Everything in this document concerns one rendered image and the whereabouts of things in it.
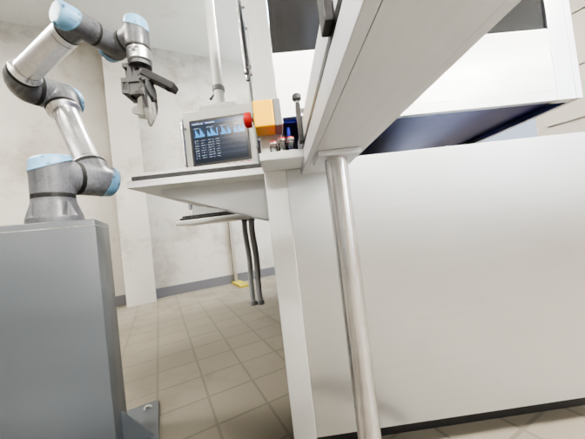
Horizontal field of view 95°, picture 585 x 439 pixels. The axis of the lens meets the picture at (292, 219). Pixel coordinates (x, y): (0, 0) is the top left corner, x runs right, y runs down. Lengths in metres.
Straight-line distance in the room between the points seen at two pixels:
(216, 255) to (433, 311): 3.28
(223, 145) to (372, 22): 1.70
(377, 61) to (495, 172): 0.76
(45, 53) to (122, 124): 2.65
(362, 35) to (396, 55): 0.05
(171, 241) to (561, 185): 3.59
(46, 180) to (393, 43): 1.04
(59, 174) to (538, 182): 1.49
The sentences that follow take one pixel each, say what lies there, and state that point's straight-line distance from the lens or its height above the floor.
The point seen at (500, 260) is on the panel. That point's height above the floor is 0.52.
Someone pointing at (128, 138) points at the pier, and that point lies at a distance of 3.83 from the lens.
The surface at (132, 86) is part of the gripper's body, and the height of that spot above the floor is 1.20.
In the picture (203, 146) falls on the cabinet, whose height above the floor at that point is 1.29.
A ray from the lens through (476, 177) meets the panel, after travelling 0.98.
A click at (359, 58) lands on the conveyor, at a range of 0.30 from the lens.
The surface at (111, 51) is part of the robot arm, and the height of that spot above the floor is 1.36.
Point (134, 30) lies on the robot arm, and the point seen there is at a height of 1.38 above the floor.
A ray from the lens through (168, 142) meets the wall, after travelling 4.04.
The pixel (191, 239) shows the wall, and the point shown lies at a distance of 3.84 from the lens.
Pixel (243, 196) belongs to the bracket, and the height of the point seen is 0.81.
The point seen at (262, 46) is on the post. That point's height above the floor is 1.23.
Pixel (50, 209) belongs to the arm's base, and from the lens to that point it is 1.11.
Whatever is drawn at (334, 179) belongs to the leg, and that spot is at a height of 0.78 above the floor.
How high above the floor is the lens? 0.70
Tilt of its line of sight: 1 degrees up
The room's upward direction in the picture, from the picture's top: 7 degrees counter-clockwise
